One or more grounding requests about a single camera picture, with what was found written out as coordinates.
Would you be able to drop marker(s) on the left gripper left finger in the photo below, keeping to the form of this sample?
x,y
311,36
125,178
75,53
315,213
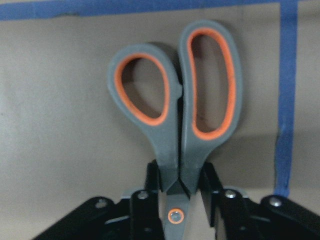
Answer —
x,y
134,217

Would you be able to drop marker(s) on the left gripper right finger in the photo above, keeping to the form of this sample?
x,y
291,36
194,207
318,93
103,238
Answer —
x,y
234,216

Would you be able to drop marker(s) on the grey orange scissors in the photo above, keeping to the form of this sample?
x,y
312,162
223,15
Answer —
x,y
180,147

